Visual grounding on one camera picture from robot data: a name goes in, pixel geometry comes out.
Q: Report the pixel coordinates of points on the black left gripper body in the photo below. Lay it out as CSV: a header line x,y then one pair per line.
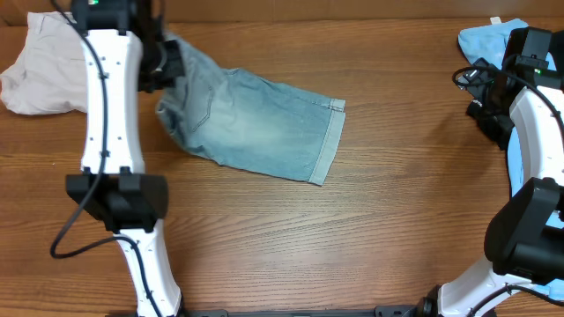
x,y
172,64

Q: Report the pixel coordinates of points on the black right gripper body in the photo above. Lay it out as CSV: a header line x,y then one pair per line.
x,y
485,113

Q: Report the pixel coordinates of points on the light blue denim shorts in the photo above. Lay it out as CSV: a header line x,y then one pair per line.
x,y
238,119

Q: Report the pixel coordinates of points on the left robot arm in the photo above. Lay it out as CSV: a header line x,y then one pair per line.
x,y
125,53

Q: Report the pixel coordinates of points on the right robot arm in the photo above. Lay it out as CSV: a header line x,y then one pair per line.
x,y
523,252

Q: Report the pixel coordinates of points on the black garment with print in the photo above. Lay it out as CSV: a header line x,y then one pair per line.
x,y
496,127

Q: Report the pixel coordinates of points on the light blue t-shirt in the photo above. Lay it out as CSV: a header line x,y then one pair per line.
x,y
486,46

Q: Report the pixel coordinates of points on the folded beige trousers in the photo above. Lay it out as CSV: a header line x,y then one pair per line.
x,y
49,75

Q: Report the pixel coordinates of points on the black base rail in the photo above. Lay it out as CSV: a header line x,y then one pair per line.
x,y
379,311

